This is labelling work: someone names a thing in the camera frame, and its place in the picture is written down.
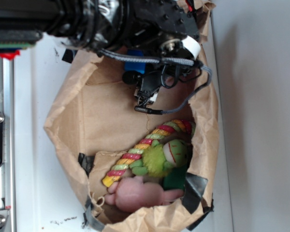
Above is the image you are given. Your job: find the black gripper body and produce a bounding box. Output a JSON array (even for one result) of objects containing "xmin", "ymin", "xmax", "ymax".
[{"xmin": 123, "ymin": 0, "xmax": 201, "ymax": 60}]

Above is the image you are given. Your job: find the blue rectangular block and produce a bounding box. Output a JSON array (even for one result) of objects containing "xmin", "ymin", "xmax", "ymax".
[{"xmin": 124, "ymin": 49, "xmax": 145, "ymax": 74}]

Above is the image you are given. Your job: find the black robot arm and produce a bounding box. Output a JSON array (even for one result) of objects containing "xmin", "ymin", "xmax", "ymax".
[{"xmin": 0, "ymin": 0, "xmax": 201, "ymax": 59}]

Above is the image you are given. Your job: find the green rectangular block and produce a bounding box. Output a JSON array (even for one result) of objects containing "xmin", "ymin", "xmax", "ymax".
[{"xmin": 162, "ymin": 166, "xmax": 187, "ymax": 190}]

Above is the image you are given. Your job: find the brown paper bag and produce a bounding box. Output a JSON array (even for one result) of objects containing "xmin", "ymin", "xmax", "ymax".
[{"xmin": 44, "ymin": 0, "xmax": 219, "ymax": 232}]

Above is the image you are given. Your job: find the green plush monkey toy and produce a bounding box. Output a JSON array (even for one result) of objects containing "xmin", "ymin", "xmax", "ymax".
[{"xmin": 129, "ymin": 139, "xmax": 189, "ymax": 178}]

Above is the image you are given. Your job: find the pink plush toy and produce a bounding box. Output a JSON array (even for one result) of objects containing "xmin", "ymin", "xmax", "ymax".
[{"xmin": 104, "ymin": 176, "xmax": 184, "ymax": 213}]

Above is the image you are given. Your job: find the small black gripper camera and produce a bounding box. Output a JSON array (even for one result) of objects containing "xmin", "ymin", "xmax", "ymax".
[{"xmin": 122, "ymin": 70, "xmax": 162, "ymax": 107}]

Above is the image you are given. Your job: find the grey braided cable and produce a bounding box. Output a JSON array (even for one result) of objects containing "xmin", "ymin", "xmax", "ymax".
[{"xmin": 98, "ymin": 48, "xmax": 213, "ymax": 116}]

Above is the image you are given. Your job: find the multicolour rope ring toy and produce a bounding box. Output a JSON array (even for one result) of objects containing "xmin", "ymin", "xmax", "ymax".
[{"xmin": 102, "ymin": 119, "xmax": 196, "ymax": 188}]

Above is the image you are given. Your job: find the aluminium frame rail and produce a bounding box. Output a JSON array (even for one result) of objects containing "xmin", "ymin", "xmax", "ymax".
[{"xmin": 0, "ymin": 58, "xmax": 16, "ymax": 232}]

